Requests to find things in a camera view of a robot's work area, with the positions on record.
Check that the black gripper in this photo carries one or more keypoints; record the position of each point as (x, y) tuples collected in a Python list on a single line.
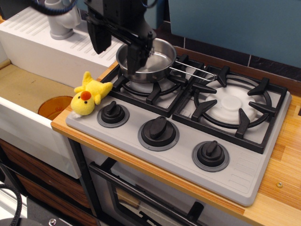
[(123, 19)]

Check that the black left stove knob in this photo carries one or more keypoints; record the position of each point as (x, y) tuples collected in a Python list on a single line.
[(113, 115)]

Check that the yellow stuffed duck toy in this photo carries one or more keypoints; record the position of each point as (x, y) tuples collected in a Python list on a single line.
[(89, 95)]

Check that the toy oven door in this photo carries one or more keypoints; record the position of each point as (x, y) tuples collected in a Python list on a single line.
[(138, 200)]

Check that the black right burner grate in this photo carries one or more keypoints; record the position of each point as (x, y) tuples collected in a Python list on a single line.
[(271, 103)]

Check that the grey toy faucet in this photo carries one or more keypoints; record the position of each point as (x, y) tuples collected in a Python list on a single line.
[(61, 27)]

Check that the white right burner disc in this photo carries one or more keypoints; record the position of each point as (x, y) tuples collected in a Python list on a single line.
[(229, 101)]

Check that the orange plastic bowl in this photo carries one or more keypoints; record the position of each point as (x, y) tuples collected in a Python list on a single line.
[(51, 108)]

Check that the black stove knob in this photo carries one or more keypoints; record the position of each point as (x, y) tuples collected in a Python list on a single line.
[(113, 115), (158, 134), (210, 156)]

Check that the black middle stove knob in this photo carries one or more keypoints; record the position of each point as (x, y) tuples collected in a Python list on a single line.
[(158, 134)]

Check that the stainless steel pan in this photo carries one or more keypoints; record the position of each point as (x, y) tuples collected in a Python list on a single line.
[(158, 66)]

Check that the black right stove knob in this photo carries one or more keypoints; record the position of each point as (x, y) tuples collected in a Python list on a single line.
[(210, 156)]

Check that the white toy sink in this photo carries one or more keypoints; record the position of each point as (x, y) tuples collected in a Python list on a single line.
[(36, 68)]

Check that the black left burner grate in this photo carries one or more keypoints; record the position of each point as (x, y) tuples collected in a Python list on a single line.
[(161, 97)]

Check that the black burner grate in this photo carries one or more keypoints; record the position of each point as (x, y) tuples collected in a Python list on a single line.
[(161, 97), (271, 103)]

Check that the grey toy stove top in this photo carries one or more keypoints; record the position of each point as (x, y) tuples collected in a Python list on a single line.
[(239, 181)]

